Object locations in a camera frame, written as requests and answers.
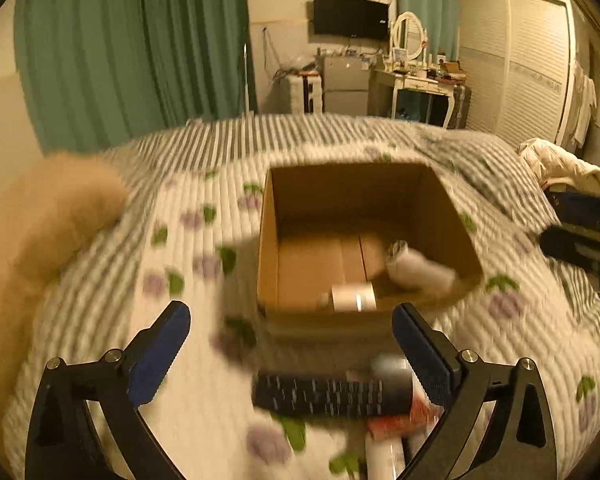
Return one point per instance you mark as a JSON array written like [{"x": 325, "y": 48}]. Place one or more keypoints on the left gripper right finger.
[{"x": 519, "y": 441}]

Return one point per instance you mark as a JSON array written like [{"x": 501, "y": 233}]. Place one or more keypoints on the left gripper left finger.
[{"x": 63, "y": 442}]

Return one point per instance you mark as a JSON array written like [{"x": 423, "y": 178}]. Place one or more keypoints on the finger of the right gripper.
[
  {"x": 576, "y": 208},
  {"x": 576, "y": 249}
]

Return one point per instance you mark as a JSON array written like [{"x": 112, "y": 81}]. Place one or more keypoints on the red patterned case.
[{"x": 421, "y": 415}]

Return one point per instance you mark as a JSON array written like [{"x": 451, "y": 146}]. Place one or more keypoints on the white bottle red cap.
[{"x": 385, "y": 459}]

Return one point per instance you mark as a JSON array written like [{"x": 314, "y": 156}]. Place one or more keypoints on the black tv remote control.
[{"x": 296, "y": 397}]

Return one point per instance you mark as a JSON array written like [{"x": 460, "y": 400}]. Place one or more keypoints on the white usb charger cube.
[{"x": 353, "y": 297}]

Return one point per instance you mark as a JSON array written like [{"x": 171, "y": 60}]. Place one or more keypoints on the cream puffer jacket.
[{"x": 552, "y": 165}]

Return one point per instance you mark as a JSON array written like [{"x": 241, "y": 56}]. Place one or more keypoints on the hanging white towels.
[{"x": 584, "y": 101}]

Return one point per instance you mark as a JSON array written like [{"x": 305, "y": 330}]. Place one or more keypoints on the white louvred wardrobe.
[{"x": 518, "y": 56}]

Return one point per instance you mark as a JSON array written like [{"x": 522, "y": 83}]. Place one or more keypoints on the brown cardboard box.
[{"x": 333, "y": 224}]

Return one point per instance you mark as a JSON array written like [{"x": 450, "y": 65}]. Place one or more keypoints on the tan pillow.
[{"x": 47, "y": 216}]

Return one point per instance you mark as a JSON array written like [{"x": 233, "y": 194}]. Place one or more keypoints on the white oval vanity mirror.
[{"x": 407, "y": 37}]

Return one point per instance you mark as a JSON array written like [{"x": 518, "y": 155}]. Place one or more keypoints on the silver mini fridge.
[{"x": 346, "y": 83}]

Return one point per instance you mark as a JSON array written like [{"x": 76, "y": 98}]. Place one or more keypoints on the white suitcase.
[{"x": 301, "y": 94}]

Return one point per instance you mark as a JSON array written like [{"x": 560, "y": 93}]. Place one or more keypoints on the green curtain left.
[{"x": 98, "y": 73}]

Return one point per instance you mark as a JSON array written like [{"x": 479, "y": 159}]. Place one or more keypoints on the black wall television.
[{"x": 364, "y": 19}]

